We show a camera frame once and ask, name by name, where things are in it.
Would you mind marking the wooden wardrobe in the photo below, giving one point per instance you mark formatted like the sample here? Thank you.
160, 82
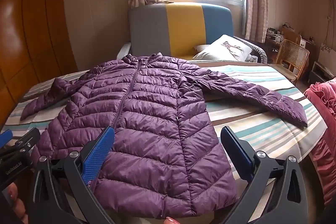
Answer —
34, 37

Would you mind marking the person's right hand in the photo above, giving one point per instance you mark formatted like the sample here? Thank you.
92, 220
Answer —
172, 220

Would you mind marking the rattan chair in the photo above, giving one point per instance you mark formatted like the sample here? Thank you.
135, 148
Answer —
292, 56

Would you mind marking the grey yellow blue sofa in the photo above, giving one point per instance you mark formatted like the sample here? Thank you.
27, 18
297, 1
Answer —
183, 29

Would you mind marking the wooden chair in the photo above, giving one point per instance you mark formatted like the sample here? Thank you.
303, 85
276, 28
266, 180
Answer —
291, 33

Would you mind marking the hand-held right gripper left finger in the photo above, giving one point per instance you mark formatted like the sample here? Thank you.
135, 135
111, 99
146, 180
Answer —
98, 153

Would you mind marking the white printed pillow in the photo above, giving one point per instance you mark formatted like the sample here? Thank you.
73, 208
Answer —
223, 49

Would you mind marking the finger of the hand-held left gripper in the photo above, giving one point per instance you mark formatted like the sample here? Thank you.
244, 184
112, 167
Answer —
5, 136
26, 141

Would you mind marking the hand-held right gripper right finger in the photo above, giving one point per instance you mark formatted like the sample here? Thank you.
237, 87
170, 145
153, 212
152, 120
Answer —
236, 150

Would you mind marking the cluttered desk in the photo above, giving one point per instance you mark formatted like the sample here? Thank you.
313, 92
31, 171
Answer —
273, 36

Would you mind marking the beige cushion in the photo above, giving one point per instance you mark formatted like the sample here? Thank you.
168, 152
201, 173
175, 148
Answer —
201, 48

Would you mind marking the bed with striped sheet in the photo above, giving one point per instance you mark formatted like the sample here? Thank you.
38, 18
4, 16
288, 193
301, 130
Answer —
249, 132

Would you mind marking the person's left hand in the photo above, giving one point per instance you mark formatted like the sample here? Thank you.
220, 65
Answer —
15, 203

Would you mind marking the white flower-print panel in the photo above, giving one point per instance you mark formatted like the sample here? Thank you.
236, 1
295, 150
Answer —
326, 56

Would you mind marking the pink ruffled blanket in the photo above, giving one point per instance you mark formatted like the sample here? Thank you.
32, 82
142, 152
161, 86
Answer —
324, 113

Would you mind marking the purple puffer jacket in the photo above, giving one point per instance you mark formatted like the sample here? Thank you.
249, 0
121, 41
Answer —
157, 121

